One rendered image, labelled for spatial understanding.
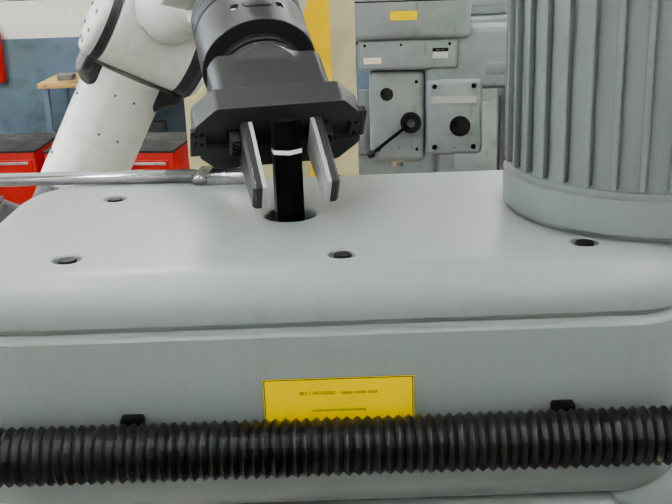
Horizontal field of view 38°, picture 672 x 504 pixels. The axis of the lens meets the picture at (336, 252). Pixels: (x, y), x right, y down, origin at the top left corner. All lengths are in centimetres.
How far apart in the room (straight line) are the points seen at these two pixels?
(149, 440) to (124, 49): 56
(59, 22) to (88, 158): 894
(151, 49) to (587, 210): 57
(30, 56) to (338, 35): 788
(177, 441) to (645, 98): 34
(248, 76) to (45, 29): 938
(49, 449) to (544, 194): 34
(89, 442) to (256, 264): 14
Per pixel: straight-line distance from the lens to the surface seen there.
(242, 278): 58
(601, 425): 59
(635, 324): 60
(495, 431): 58
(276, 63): 73
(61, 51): 1005
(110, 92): 109
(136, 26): 106
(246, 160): 67
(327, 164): 67
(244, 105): 68
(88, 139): 110
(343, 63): 240
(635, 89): 61
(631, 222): 62
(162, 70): 107
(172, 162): 531
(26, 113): 1024
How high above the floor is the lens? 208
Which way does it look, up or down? 18 degrees down
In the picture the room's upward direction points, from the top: 2 degrees counter-clockwise
